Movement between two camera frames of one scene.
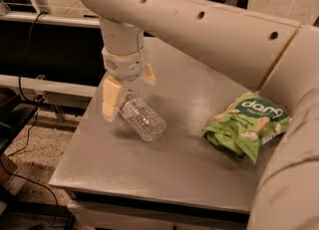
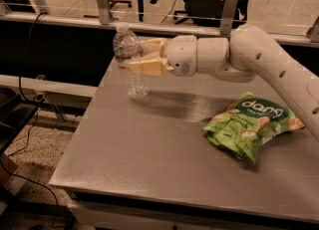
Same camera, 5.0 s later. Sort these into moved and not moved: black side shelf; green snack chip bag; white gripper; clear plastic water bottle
Moved: clear plastic water bottle; white gripper
Not moved: green snack chip bag; black side shelf
